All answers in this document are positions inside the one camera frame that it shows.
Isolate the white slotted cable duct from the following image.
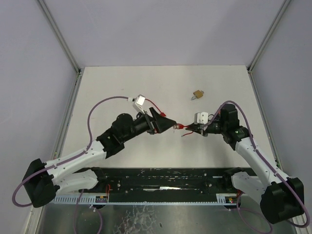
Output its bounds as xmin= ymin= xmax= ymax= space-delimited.
xmin=51 ymin=194 xmax=108 ymax=205

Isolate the red cable padlock on table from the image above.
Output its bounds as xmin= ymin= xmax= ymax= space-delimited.
xmin=145 ymin=98 xmax=166 ymax=117

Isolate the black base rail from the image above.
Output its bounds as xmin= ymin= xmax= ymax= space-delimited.
xmin=84 ymin=167 xmax=237 ymax=203

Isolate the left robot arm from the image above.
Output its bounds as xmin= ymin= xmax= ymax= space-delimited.
xmin=21 ymin=107 xmax=177 ymax=208

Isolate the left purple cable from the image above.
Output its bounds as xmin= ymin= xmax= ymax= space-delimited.
xmin=12 ymin=96 xmax=134 ymax=207

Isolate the purple cable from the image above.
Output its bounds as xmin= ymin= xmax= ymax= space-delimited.
xmin=12 ymin=96 xmax=134 ymax=207
xmin=206 ymin=100 xmax=309 ymax=234

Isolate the small red cable padlock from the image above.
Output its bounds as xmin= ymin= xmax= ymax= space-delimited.
xmin=177 ymin=123 xmax=192 ymax=137

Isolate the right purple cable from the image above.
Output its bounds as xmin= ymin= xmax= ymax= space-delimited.
xmin=206 ymin=100 xmax=309 ymax=234

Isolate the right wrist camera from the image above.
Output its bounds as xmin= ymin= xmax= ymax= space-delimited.
xmin=194 ymin=112 xmax=209 ymax=125

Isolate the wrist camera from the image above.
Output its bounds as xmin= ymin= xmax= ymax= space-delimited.
xmin=194 ymin=112 xmax=209 ymax=125
xmin=132 ymin=95 xmax=146 ymax=114

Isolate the brass padlock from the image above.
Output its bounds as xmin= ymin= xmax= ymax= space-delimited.
xmin=191 ymin=90 xmax=204 ymax=100

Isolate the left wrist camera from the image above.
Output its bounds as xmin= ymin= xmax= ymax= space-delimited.
xmin=132 ymin=95 xmax=146 ymax=114

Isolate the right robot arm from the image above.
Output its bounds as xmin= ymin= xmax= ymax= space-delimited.
xmin=186 ymin=100 xmax=311 ymax=228

